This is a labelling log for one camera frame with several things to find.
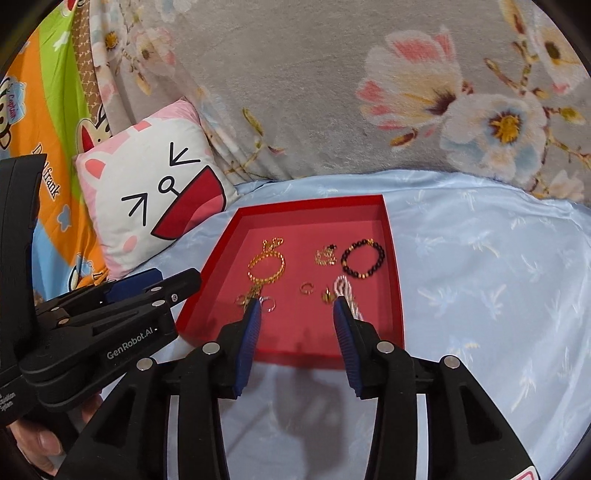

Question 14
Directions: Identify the light blue bed sheet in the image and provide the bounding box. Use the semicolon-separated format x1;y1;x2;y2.
99;168;591;480

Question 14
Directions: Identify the white cat face pillow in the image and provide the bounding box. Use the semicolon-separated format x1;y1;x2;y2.
75;98;241;280

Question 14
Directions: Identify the colourful cartoon blanket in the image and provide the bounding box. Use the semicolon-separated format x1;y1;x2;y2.
0;0;116;296

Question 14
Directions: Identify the black bead bracelet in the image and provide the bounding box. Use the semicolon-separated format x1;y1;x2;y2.
341;237;385;279

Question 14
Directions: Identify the gold chain necklace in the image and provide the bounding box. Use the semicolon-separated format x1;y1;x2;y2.
238;236;284;301

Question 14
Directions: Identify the gold bangle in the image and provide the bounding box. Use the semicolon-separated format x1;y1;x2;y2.
248;251;286;281

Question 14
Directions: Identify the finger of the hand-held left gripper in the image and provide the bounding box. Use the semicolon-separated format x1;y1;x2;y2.
21;269;203;412
34;268;163;325

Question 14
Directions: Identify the grey floral blanket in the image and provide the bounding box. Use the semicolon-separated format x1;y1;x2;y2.
71;0;591;204

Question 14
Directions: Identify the person's left hand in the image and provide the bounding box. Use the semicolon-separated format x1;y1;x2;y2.
7;394;102;476

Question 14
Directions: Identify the red cardboard box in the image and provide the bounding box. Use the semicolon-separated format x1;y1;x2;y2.
174;195;407;371

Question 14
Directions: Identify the white pearl bracelet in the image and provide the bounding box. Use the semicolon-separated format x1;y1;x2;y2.
321;275;365;321

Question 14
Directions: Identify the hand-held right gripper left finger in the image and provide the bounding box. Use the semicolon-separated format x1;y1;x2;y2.
60;302;264;480

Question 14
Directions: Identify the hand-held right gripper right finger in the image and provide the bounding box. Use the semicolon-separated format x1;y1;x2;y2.
333;296;532;480

